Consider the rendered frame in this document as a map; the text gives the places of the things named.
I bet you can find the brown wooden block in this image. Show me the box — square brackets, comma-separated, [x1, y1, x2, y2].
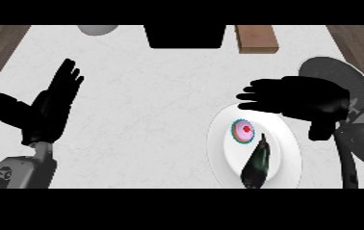
[235, 25, 279, 55]

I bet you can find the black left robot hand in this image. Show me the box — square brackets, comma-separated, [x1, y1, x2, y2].
[0, 58, 86, 148]

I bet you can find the pink frosted cupcake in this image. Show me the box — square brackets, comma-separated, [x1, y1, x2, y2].
[231, 118, 256, 145]

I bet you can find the dark purple eggplant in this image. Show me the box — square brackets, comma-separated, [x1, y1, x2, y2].
[238, 133, 272, 190]

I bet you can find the white round plate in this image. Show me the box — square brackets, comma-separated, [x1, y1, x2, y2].
[205, 102, 303, 190]

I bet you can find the dark grey frying pan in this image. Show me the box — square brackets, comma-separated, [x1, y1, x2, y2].
[297, 56, 364, 113]

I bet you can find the black box appliance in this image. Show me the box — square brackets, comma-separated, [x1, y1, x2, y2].
[142, 25, 228, 50]

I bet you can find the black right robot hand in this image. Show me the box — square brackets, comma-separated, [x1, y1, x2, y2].
[235, 75, 352, 141]

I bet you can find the grey round bowl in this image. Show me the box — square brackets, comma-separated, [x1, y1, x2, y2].
[77, 25, 120, 37]

